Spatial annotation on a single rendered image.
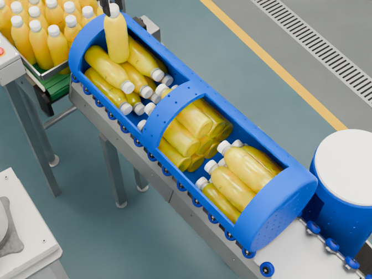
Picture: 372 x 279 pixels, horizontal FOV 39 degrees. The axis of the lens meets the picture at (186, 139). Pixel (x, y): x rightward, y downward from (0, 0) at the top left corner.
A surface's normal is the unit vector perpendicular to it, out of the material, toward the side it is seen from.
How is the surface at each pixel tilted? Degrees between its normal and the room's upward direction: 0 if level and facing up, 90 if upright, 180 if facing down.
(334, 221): 89
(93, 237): 0
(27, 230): 4
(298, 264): 0
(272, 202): 23
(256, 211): 41
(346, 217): 90
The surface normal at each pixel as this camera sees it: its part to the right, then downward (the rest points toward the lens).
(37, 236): 0.07, -0.52
